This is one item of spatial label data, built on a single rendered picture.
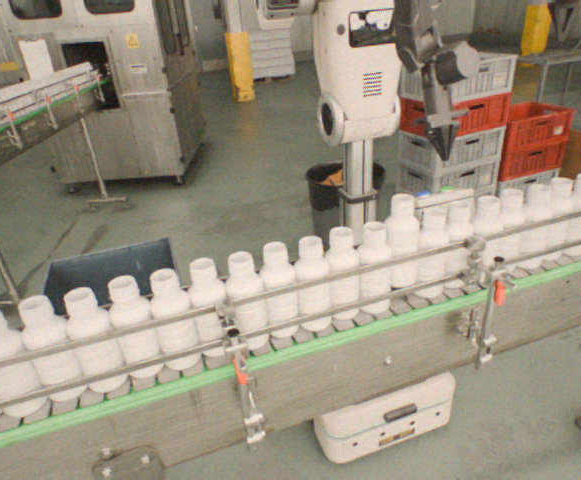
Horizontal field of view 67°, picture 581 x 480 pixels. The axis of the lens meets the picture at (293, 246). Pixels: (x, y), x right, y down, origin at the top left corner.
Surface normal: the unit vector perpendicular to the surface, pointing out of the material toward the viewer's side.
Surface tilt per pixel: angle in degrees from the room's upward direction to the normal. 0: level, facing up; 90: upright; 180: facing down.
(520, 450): 0
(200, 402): 90
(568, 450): 0
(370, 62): 90
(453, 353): 90
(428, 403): 90
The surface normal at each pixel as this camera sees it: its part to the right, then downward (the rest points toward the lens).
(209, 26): 0.33, 0.44
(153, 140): 0.04, 0.50
